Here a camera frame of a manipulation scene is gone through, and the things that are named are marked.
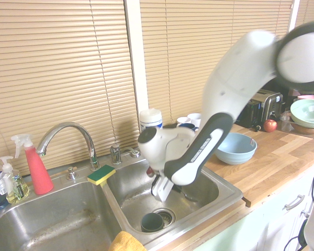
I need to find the red apple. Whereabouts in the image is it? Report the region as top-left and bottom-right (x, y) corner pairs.
(263, 119), (278, 133)

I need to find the light green cabinet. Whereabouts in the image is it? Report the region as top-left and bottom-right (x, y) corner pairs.
(156, 162), (314, 251)

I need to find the light blue bowl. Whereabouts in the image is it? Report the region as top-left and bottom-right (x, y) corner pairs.
(214, 132), (258, 166)

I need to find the red spray bottle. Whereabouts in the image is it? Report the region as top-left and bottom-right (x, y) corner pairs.
(10, 133), (55, 196)

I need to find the white wipes canister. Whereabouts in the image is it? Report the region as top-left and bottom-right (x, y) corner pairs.
(139, 108), (164, 137)

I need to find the stainless steel double sink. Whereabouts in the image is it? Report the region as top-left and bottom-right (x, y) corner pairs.
(0, 156), (244, 251)

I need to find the grey blue cup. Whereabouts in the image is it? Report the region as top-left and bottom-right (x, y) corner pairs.
(140, 212), (164, 233)

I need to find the black cable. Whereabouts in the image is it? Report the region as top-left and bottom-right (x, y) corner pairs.
(282, 146), (314, 251)

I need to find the light green bowl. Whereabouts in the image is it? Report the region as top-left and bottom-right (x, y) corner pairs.
(289, 99), (314, 129)

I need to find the metal drawer handle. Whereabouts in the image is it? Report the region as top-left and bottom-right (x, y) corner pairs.
(284, 194), (305, 211)

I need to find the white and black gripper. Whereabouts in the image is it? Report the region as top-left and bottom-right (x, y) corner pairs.
(150, 173), (199, 203)

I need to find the chrome sink knob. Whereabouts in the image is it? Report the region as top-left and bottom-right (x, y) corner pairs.
(65, 166), (79, 181)

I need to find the clear yellow soap dispenser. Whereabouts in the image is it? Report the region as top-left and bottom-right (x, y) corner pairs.
(0, 155), (31, 205)

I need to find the clear plastic container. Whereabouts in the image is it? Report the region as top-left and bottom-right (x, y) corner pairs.
(279, 110), (296, 133)

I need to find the chrome gooseneck faucet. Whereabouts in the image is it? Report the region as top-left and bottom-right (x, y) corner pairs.
(36, 122), (102, 172)

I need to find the narrow beige window blind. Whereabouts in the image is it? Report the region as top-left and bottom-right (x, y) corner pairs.
(294, 0), (314, 27)

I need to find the silver black toaster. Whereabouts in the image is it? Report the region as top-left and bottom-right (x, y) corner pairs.
(235, 88), (286, 129)

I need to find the wide beige window blind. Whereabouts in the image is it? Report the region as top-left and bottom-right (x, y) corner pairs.
(139, 0), (295, 124)
(0, 0), (140, 175)

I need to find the brown wooden bowl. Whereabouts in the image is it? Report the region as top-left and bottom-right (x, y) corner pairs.
(290, 121), (314, 135)

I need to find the yellow green sponge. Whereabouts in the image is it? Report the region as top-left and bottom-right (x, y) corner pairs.
(86, 164), (117, 187)

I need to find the orange cloth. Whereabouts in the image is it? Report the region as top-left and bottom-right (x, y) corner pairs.
(108, 230), (148, 251)

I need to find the metal sink drain strainer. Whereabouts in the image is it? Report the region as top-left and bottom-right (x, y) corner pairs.
(153, 207), (177, 227)

